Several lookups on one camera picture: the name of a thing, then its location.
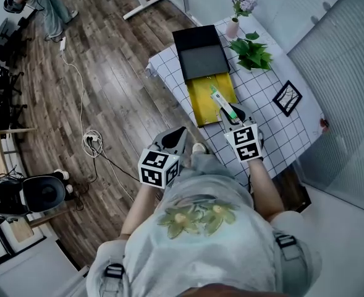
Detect grey backpack strap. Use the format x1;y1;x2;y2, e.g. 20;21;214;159
99;263;127;297
273;231;309;290

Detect black picture frame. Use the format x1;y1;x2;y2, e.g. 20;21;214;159
272;79;303;118

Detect white power cable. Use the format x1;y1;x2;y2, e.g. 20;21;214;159
61;48;88;136

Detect black office chair with headrest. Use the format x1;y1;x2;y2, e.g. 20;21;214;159
5;17;34;60

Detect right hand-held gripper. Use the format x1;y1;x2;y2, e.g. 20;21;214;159
219;103;265;163

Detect table with white grid tablecloth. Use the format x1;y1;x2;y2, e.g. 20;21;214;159
145;12;326;187

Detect person's right forearm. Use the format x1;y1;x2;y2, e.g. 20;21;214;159
247;157;287;223

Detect person's flower print shirt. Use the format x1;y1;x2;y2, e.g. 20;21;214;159
85;165;323;297

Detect purple flowers in pink vase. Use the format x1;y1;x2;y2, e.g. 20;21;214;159
224;0;259;40

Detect green potted plant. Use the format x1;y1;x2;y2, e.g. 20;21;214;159
228;31;274;73

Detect black floor cable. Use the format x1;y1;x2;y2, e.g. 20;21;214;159
88;144;144;187

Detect yellow box with black lid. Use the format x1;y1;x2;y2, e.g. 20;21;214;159
171;24;239;129

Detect green white packet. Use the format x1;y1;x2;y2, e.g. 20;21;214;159
210;84;237;121

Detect white power strip with coiled cable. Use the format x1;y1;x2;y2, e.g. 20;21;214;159
81;129;104;159

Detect person's grey trousers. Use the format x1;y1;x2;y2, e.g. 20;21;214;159
181;152;235;182

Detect black mesh office chair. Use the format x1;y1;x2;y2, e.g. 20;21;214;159
0;168;75;224

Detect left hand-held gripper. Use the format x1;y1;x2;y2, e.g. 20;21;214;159
137;126;188;190

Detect person's left forearm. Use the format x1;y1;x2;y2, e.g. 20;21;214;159
117;181;159;241

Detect round black table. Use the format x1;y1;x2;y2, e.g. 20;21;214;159
0;17;10;46

